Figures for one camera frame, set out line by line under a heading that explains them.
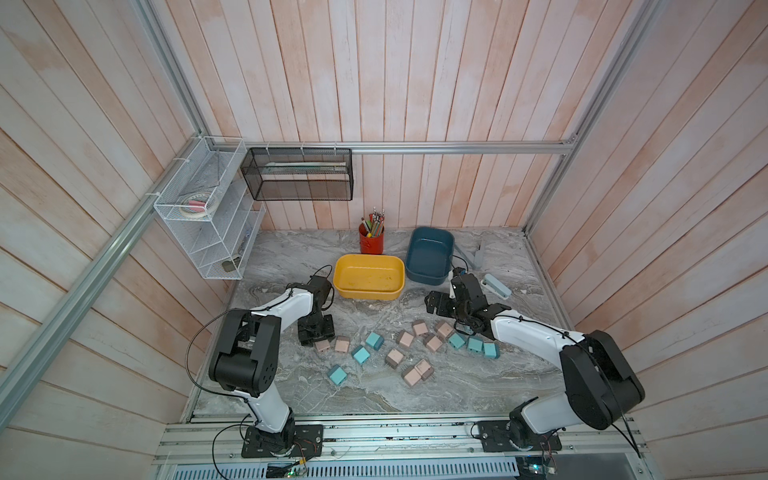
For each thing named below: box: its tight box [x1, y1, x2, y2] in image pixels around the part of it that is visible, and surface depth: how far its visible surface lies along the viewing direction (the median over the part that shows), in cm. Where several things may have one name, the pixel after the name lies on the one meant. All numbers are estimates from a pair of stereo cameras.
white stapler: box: [480, 273, 512, 300], surface depth 103 cm
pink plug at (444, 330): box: [438, 322, 453, 340], surface depth 92 cm
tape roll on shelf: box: [180, 192, 211, 218], surface depth 75 cm
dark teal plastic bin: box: [405, 226, 455, 286], surface depth 113 cm
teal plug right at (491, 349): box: [483, 342, 501, 359], surface depth 88 cm
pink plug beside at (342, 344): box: [334, 336, 350, 353], surface depth 90 cm
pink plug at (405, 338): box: [396, 329, 414, 348], surface depth 91 cm
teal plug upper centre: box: [365, 332, 385, 351], surface depth 90 cm
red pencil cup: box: [358, 207, 385, 255], surface depth 107 cm
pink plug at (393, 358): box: [385, 348, 404, 369], surface depth 87 cm
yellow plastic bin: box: [333, 253, 406, 301], surface depth 107 cm
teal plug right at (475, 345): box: [468, 337, 485, 353], surface depth 89 cm
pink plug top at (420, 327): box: [413, 320, 428, 335], surface depth 94 cm
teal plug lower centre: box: [352, 346, 370, 365], surface depth 87 cm
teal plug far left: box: [329, 365, 347, 385], surface depth 84 cm
